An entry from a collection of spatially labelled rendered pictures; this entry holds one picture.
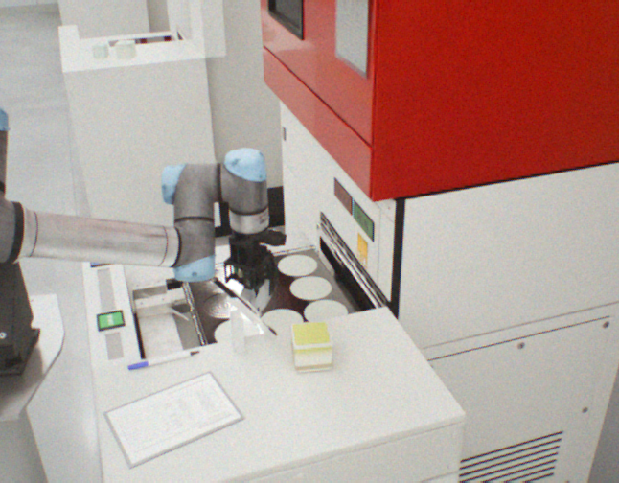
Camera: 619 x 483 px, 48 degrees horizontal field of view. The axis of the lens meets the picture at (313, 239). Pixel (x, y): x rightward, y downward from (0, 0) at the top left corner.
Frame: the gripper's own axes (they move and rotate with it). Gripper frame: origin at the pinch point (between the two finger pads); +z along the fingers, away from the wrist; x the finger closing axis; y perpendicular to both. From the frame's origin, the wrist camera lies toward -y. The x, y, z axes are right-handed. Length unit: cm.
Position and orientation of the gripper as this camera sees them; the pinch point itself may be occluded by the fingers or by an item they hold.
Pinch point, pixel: (260, 304)
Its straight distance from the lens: 149.3
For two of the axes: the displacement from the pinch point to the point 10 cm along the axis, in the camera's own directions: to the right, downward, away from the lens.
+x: 9.0, 2.1, -3.9
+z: 0.1, 8.6, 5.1
